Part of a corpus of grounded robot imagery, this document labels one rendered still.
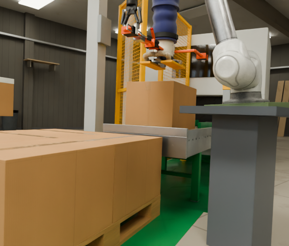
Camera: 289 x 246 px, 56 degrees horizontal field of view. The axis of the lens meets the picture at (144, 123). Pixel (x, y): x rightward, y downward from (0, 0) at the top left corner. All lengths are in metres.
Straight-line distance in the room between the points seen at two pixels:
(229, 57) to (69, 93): 9.95
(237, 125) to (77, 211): 0.85
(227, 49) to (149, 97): 0.92
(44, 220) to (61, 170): 0.18
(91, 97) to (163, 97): 1.29
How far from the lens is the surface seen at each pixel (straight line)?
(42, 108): 10.49
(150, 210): 1.85
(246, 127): 1.41
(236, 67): 1.25
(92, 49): 3.21
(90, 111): 3.13
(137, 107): 2.11
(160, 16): 2.40
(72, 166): 1.12
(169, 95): 2.01
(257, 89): 1.50
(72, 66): 11.13
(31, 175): 0.98
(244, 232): 1.51
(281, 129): 12.46
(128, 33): 1.85
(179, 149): 1.90
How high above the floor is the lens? 0.70
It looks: 2 degrees down
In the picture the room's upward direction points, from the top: 2 degrees clockwise
